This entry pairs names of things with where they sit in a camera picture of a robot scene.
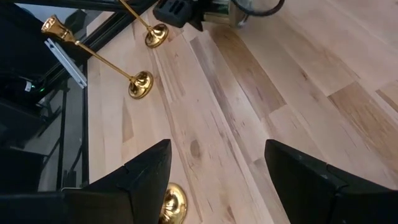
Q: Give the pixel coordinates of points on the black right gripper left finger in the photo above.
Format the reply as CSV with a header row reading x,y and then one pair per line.
x,y
146,174

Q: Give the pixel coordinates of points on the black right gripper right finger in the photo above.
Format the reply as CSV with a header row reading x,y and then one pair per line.
x,y
298,180

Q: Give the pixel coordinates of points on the gold brass candlestick holder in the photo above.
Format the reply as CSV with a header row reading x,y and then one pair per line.
x,y
174,205
157,35
141,84

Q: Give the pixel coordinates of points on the silver tin can green label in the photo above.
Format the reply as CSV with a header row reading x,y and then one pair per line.
x,y
231,17

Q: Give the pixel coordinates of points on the black metal table frame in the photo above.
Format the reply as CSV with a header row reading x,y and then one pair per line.
x,y
109,31

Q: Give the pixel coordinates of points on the silver aluminium bracket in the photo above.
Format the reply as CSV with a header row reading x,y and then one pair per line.
x,y
65,62

